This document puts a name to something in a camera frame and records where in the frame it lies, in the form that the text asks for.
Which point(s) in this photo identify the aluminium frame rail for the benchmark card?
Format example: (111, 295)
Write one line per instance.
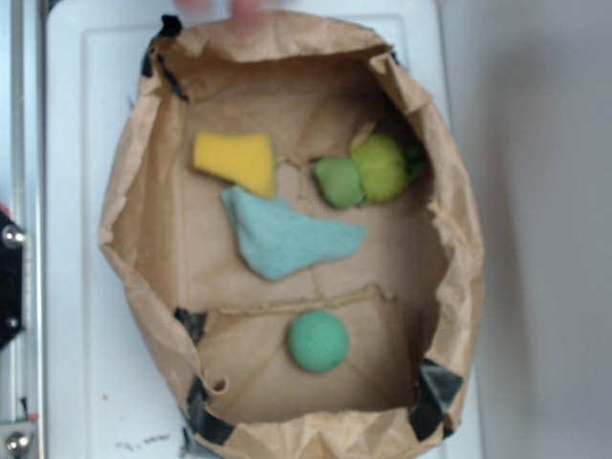
(22, 181)

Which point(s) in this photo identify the light blue cloth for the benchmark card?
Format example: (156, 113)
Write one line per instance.
(275, 241)

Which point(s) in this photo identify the yellow sponge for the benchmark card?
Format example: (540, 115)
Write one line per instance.
(245, 160)

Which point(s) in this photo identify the white tray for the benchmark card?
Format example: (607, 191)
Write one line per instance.
(107, 397)

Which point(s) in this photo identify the green plush toy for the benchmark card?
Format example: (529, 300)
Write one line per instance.
(375, 171)

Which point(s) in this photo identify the round green sponge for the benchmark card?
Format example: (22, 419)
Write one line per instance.
(318, 341)

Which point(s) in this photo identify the black bracket with bolts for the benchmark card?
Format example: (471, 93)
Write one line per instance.
(13, 240)

